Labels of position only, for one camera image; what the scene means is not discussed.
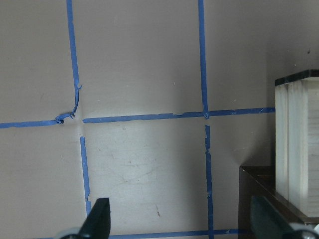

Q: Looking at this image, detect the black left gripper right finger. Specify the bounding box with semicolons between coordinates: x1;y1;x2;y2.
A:
250;196;294;239

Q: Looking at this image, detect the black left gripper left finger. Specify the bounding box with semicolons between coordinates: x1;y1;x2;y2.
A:
77;198;111;239

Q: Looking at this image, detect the light wooden drawer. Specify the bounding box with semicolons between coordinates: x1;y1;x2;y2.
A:
275;69;319;218

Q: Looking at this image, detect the dark brown cabinet box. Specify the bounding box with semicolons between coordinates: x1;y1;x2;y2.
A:
238;166;319;239

